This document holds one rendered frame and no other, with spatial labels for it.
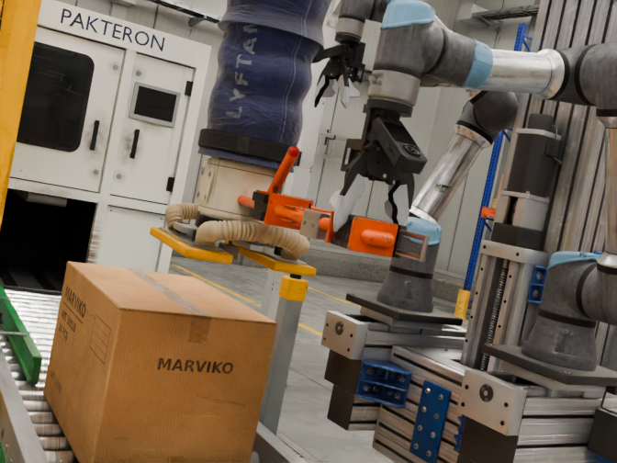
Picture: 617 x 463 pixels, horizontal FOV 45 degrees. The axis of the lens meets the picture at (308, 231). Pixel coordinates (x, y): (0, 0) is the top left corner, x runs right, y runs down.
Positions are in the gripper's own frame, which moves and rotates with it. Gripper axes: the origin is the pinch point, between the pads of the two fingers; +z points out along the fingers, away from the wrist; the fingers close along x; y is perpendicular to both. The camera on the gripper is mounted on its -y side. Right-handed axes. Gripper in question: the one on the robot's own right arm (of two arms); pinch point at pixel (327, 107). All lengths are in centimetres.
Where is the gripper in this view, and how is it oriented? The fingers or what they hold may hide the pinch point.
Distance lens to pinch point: 207.5
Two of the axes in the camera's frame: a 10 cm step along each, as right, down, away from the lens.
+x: -5.4, -1.5, 8.3
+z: -2.0, 9.8, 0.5
